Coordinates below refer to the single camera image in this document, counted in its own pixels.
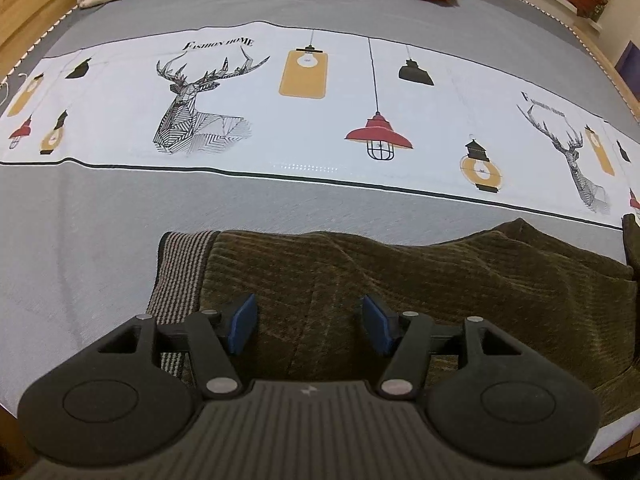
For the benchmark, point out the wooden bed frame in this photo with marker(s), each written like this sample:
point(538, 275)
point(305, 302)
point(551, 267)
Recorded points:
point(30, 5)

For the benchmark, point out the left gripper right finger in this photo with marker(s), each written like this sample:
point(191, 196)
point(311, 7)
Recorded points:
point(403, 341)

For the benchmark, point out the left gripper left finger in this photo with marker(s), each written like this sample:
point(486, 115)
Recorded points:
point(216, 340)

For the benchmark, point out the brown corduroy pants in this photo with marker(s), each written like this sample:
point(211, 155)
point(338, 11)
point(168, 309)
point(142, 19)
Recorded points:
point(580, 310)

